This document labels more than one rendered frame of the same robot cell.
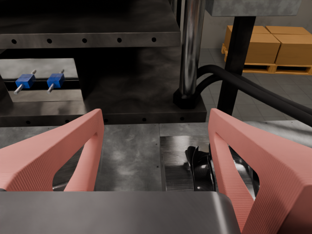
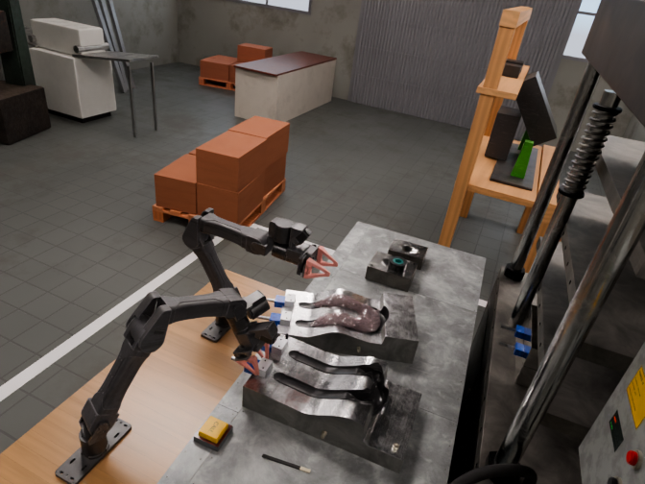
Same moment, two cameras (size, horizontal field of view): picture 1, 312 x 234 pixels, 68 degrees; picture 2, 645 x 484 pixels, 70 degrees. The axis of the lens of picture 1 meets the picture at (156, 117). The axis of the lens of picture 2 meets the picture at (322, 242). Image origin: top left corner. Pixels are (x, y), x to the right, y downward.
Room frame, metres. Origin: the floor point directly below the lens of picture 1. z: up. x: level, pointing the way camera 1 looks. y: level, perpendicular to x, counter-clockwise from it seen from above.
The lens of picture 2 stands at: (0.47, -1.13, 1.98)
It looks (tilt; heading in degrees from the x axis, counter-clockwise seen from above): 30 degrees down; 110
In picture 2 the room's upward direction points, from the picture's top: 8 degrees clockwise
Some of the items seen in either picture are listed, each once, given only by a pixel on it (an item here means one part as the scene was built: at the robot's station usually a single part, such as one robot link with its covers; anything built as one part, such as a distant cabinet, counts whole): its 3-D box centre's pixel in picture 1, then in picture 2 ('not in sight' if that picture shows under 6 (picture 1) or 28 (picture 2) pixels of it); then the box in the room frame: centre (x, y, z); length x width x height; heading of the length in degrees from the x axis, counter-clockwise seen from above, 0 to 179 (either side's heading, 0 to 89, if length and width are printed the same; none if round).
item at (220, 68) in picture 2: not in sight; (236, 65); (-4.16, 6.08, 0.34); 1.20 x 0.92 x 0.67; 0
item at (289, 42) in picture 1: (267, 48); not in sight; (2.90, -1.44, 0.19); 1.09 x 0.78 x 0.38; 91
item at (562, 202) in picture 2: not in sight; (540, 262); (0.73, 0.64, 1.10); 0.05 x 0.05 x 1.30
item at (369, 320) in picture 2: not in sight; (346, 311); (0.12, 0.20, 0.90); 0.26 x 0.18 x 0.08; 19
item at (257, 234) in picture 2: not in sight; (227, 238); (-0.28, 0.00, 1.17); 0.30 x 0.09 x 0.12; 0
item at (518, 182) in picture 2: not in sight; (553, 158); (0.82, 2.66, 0.95); 1.46 x 1.31 x 1.89; 86
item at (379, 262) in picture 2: not in sight; (391, 271); (0.17, 0.65, 0.83); 0.20 x 0.15 x 0.07; 2
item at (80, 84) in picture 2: not in sight; (74, 70); (-4.61, 3.14, 0.53); 2.27 x 0.56 x 1.07; 0
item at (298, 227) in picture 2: not in sight; (301, 242); (-0.01, 0.00, 1.25); 0.07 x 0.06 x 0.11; 90
